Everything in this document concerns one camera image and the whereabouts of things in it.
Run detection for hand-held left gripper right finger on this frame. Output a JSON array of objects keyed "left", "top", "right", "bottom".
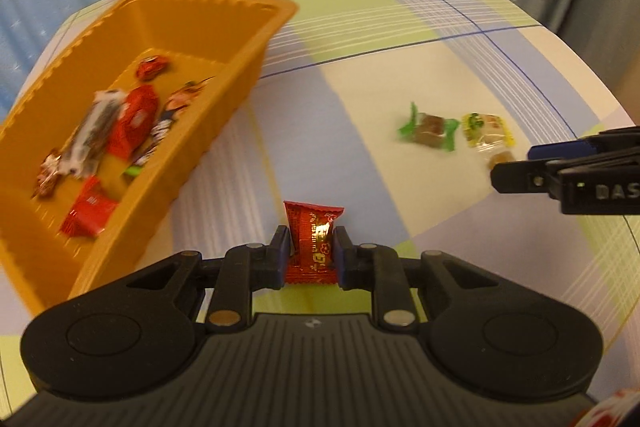
[{"left": 332, "top": 225, "right": 501, "bottom": 330}]

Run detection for small round red candy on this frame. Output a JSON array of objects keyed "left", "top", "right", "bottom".
[{"left": 137, "top": 55, "right": 169, "bottom": 82}]

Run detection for brown gold wrapped candy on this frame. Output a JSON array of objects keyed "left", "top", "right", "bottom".
[{"left": 31, "top": 149, "right": 64, "bottom": 200}]

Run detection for clear brown candy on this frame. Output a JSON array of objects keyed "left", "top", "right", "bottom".
[{"left": 487, "top": 149, "right": 516, "bottom": 170}]

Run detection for clear packet with black print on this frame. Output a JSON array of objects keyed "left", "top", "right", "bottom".
[{"left": 59, "top": 89, "right": 127, "bottom": 178}]

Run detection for red gold print candy packet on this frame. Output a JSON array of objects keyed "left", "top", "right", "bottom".
[{"left": 283, "top": 200, "right": 345, "bottom": 289}]

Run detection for large red snack packet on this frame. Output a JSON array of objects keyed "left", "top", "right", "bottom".
[{"left": 107, "top": 86, "right": 162, "bottom": 158}]

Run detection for yellow wrapped candy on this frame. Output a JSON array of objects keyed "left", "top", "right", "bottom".
[{"left": 460, "top": 112, "right": 516, "bottom": 152}]

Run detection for red and white cloth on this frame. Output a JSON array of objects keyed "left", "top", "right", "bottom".
[{"left": 570, "top": 387, "right": 640, "bottom": 427}]

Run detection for sausage snack packet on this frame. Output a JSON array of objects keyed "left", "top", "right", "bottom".
[{"left": 124, "top": 76, "right": 217, "bottom": 178}]

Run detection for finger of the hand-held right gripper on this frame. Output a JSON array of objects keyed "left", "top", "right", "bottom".
[
  {"left": 528, "top": 126, "right": 640, "bottom": 162},
  {"left": 490, "top": 159, "right": 564, "bottom": 200}
]

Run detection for green wrapped candy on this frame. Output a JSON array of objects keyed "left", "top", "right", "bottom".
[{"left": 397, "top": 101, "right": 461, "bottom": 153}]

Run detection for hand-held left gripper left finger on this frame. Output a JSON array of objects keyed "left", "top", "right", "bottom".
[{"left": 118, "top": 225, "right": 292, "bottom": 330}]

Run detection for orange plastic tray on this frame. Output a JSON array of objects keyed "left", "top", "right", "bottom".
[{"left": 0, "top": 0, "right": 300, "bottom": 318}]

